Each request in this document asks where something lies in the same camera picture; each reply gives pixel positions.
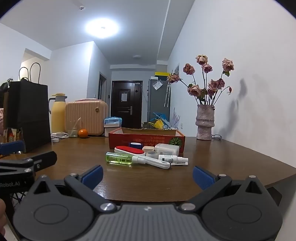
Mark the yellow thermos jug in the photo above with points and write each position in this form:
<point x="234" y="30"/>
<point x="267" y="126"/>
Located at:
<point x="57" y="115"/>

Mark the black eyeglasses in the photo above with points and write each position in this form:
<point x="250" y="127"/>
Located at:
<point x="217" y="136"/>

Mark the white plastic stick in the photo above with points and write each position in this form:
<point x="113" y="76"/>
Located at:
<point x="179" y="164"/>

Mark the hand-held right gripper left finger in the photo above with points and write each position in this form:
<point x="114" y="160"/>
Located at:
<point x="93" y="177"/>

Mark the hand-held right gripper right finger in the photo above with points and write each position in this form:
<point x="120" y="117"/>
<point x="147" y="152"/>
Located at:
<point x="203" y="177"/>

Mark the red and white lint brush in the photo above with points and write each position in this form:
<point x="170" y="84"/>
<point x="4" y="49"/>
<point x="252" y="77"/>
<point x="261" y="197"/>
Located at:
<point x="130" y="150"/>

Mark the blue plastic packet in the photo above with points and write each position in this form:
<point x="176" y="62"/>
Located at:
<point x="113" y="121"/>

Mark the wall picture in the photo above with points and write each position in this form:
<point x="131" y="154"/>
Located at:
<point x="177" y="69"/>

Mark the paper note on refrigerator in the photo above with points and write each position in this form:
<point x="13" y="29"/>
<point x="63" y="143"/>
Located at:
<point x="157" y="85"/>

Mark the bright round ceiling light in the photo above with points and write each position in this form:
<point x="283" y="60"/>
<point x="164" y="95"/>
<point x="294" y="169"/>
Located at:
<point x="101" y="28"/>

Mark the black paper bag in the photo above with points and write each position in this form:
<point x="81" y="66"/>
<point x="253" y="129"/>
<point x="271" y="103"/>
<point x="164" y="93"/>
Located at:
<point x="27" y="111"/>

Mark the green spray bottle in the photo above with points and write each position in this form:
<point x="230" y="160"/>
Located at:
<point x="118" y="158"/>

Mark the dried pink roses bouquet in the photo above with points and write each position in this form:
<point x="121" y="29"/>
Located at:
<point x="216" y="85"/>

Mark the white spray bottle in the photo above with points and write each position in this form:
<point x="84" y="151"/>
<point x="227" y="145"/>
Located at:
<point x="170" y="158"/>

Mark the pink textured vase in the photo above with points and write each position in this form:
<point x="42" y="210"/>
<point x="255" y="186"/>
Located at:
<point x="204" y="122"/>

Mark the side room door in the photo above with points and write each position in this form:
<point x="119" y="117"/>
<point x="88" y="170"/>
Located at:
<point x="103" y="88"/>

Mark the orange snack packet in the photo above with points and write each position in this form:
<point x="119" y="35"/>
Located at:
<point x="12" y="135"/>

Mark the dark brown entrance door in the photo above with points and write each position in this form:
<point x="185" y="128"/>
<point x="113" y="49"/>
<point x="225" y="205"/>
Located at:
<point x="118" y="109"/>

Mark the grey cabinet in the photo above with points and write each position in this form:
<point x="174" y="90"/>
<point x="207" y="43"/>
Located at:
<point x="155" y="104"/>

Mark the white paper on door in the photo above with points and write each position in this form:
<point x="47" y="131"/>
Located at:
<point x="124" y="97"/>

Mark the blue and yellow bag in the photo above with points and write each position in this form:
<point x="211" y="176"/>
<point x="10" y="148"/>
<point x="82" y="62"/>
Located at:
<point x="158" y="122"/>

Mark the pink ribbed suitcase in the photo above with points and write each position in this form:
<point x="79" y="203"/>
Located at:
<point x="87" y="115"/>

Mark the pale purple wrapped bouquet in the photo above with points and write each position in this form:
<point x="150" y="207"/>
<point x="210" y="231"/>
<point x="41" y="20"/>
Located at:
<point x="176" y="119"/>

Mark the white square container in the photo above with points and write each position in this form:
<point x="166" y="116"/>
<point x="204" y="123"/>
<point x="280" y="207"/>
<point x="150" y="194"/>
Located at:
<point x="111" y="131"/>

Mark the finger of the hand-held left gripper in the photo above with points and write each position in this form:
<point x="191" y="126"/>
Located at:
<point x="12" y="146"/>
<point x="41" y="160"/>

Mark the white plastic box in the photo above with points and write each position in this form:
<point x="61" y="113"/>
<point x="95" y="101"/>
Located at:
<point x="167" y="148"/>

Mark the red cardboard box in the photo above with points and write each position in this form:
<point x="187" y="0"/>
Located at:
<point x="124" y="140"/>

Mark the small white round puck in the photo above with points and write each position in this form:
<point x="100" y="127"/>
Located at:
<point x="55" y="140"/>

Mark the yellow flat box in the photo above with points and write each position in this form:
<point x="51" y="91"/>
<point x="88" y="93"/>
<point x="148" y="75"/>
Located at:
<point x="161" y="74"/>

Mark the orange fruit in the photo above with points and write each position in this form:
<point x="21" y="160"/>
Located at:
<point x="83" y="133"/>

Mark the clear glass cup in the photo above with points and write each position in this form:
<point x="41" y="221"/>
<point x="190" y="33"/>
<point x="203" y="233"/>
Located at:
<point x="73" y="132"/>

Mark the small hallway ceiling lamp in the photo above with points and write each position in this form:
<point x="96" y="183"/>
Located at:
<point x="137" y="56"/>

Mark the blue bottle cap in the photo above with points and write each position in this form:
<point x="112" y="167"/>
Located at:
<point x="136" y="145"/>

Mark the hanging packets on refrigerator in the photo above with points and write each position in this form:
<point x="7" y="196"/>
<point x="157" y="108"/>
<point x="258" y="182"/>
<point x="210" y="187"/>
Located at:
<point x="167" y="95"/>

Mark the person's left hand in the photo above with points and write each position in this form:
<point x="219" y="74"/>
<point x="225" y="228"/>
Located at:
<point x="2" y="215"/>

